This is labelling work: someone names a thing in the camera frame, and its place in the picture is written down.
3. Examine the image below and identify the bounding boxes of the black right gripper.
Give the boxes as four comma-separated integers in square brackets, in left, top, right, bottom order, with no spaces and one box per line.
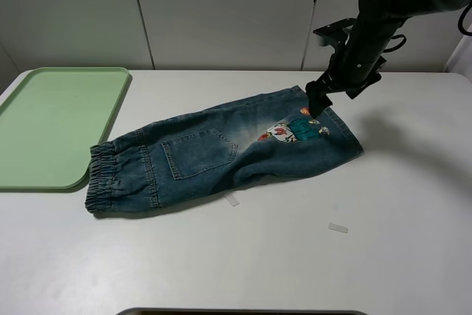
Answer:
[305,19,387,118]

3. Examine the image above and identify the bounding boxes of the children's blue denim shorts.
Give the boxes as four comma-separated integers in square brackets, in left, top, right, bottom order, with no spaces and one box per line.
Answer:
[85,86,364,214]

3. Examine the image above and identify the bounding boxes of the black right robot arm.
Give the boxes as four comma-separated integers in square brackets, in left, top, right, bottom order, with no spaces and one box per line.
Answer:
[305,0,471,118]

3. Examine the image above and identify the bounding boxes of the green plastic tray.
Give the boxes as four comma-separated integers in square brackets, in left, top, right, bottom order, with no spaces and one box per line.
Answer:
[1,67,130,190]

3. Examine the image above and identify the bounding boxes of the tape strip lower right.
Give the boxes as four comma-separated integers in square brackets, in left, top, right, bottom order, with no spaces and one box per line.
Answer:
[328,223,348,234]

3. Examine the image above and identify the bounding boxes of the tape strip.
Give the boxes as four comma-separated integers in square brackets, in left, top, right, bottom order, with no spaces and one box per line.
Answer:
[224,193,240,207]
[328,223,348,234]

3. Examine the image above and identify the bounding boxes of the tape strip lower centre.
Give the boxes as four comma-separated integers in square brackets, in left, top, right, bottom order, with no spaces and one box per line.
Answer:
[224,193,240,207]

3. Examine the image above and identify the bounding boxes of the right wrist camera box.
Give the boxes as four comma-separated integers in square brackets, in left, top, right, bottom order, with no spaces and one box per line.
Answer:
[313,18,355,49]

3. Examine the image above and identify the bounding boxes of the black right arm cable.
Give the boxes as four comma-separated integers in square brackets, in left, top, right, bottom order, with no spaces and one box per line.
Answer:
[383,1,472,54]

